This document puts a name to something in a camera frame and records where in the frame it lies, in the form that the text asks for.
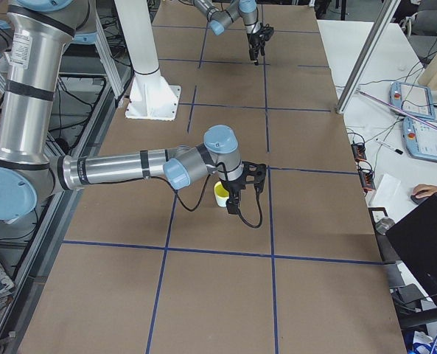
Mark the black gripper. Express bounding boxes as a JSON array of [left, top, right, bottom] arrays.
[[248, 32, 265, 66], [225, 176, 246, 215]]

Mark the yellow plastic cup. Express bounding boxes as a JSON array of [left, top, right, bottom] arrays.
[[214, 181, 229, 200]]

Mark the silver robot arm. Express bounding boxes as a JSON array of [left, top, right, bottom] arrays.
[[188, 0, 274, 65], [0, 1, 249, 221]]

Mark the person's hand on mouse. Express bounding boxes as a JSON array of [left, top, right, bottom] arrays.
[[411, 184, 437, 199]]

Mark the brown paper table mat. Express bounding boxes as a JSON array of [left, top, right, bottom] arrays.
[[19, 1, 405, 353]]

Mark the black marker pen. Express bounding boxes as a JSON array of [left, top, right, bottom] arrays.
[[375, 139, 404, 155]]

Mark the upper blue teach pendant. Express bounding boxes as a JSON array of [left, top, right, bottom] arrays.
[[390, 81, 436, 119]]

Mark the blue teach pendant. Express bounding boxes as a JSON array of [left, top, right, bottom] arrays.
[[403, 117, 437, 162], [390, 81, 436, 119]]

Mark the black computer mouse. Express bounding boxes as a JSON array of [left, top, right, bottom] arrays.
[[410, 195, 427, 205]]

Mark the black laptop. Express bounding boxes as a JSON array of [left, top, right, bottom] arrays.
[[386, 193, 437, 305]]

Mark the lower blue teach pendant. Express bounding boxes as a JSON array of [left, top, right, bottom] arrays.
[[403, 117, 437, 162]]

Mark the white camera stand post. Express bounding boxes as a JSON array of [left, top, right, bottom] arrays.
[[115, 0, 181, 121]]

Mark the aluminium frame post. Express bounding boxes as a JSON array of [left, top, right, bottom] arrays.
[[336, 0, 400, 114]]

